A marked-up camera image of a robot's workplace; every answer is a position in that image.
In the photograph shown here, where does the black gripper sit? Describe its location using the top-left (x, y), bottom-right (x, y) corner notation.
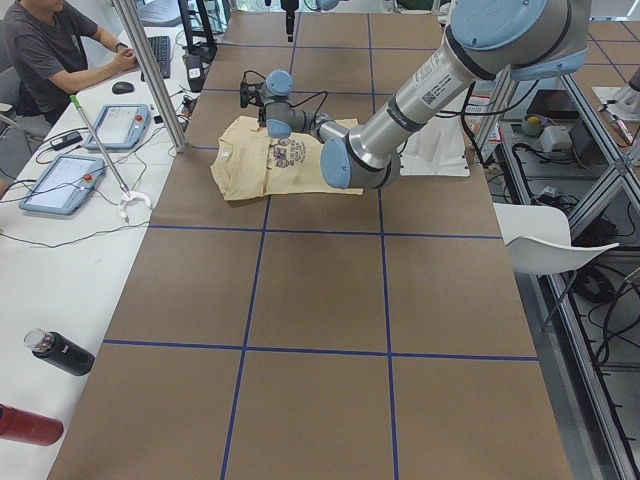
top-left (280, 0), bottom-right (298, 43)
top-left (240, 80), bottom-right (266, 125)

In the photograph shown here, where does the yellow long sleeve shirt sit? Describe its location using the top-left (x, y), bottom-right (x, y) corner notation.
top-left (211, 116), bottom-right (363, 201)

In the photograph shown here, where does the black keyboard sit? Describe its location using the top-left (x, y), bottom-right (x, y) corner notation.
top-left (147, 35), bottom-right (171, 79)

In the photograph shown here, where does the black computer mouse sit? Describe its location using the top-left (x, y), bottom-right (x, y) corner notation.
top-left (111, 81), bottom-right (135, 95)

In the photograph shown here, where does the upper blue teach pendant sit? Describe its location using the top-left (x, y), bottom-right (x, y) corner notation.
top-left (93, 104), bottom-right (150, 151)

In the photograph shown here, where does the blue teach pendant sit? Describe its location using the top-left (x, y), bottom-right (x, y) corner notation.
top-left (19, 154), bottom-right (105, 216)
top-left (93, 104), bottom-right (150, 151)

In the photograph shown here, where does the reacher grabber stick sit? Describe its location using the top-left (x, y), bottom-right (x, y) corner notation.
top-left (70, 95), bottom-right (152, 224)

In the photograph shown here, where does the seated person grey shirt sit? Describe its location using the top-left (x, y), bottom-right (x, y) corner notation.
top-left (4, 0), bottom-right (137, 125)

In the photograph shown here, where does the lower blue teach pendant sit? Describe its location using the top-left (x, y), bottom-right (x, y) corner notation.
top-left (19, 154), bottom-right (105, 216)

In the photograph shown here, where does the white plastic chair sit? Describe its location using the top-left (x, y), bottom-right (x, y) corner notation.
top-left (492, 202), bottom-right (621, 334)

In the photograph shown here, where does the black water bottle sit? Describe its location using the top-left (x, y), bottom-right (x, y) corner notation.
top-left (23, 328), bottom-right (95, 376)

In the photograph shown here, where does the red water bottle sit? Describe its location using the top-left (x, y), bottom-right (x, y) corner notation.
top-left (1, 405), bottom-right (64, 446)

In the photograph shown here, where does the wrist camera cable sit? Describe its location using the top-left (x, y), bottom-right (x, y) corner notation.
top-left (242, 69), bottom-right (329, 114)

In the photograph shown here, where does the aluminium frame post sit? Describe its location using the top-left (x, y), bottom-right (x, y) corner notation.
top-left (113, 0), bottom-right (187, 153)

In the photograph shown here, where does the white camera mast pedestal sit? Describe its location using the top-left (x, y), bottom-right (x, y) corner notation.
top-left (400, 117), bottom-right (470, 177)

